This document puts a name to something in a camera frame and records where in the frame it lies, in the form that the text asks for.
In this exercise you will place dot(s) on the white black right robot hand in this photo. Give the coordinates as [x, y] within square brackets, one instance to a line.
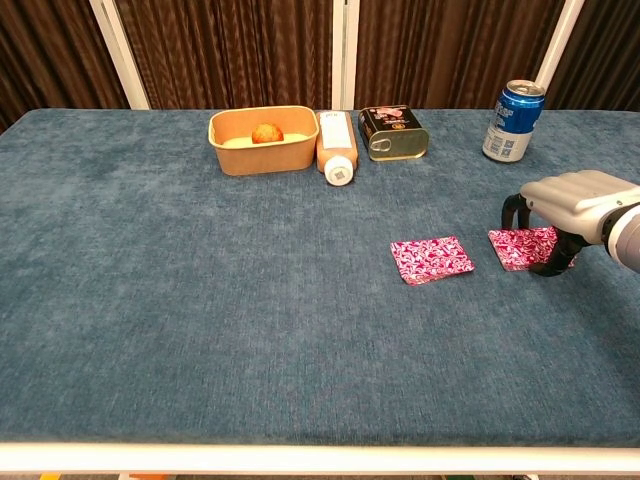
[575, 200]

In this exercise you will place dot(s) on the pink patterned packet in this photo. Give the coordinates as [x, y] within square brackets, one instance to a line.
[520, 247]
[430, 260]

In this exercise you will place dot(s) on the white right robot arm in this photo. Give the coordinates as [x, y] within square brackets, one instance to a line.
[625, 235]

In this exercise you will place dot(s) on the blue white drink can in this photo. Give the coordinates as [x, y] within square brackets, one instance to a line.
[512, 122]

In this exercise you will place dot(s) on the brown pleated curtain panel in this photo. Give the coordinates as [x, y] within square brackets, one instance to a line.
[50, 55]
[605, 50]
[450, 50]
[225, 50]

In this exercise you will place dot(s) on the black gold meat tin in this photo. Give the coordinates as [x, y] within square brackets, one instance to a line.
[400, 137]

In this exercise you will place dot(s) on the peach drink bottle white cap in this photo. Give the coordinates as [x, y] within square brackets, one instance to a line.
[336, 137]

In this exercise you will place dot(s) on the brown paper food bowl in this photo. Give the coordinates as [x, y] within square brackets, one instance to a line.
[265, 157]

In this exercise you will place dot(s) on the orange red round fruit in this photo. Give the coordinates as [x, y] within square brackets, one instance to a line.
[267, 134]

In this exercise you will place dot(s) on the blue velvet table cloth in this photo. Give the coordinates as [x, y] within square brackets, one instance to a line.
[250, 325]

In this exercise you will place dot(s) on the white screen frame post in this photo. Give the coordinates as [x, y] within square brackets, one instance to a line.
[120, 55]
[560, 40]
[345, 50]

